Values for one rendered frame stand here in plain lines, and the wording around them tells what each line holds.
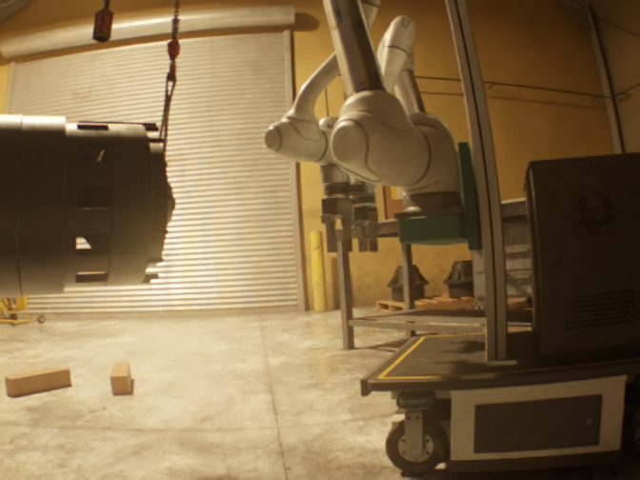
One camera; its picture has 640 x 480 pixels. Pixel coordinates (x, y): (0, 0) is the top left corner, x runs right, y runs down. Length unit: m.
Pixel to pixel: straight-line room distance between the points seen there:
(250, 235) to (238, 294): 0.82
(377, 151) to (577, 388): 0.74
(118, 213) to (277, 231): 5.57
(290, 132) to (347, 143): 0.29
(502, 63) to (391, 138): 7.65
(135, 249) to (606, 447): 1.37
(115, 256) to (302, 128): 0.63
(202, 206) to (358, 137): 5.89
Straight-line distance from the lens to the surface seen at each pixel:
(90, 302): 7.24
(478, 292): 2.73
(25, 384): 2.74
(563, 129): 8.93
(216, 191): 6.88
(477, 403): 1.22
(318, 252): 6.49
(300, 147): 1.34
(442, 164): 1.22
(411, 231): 1.20
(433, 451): 1.38
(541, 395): 1.22
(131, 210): 1.34
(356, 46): 1.22
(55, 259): 1.34
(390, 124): 1.09
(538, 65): 9.12
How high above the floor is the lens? 0.62
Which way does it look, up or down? 3 degrees up
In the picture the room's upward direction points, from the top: 4 degrees counter-clockwise
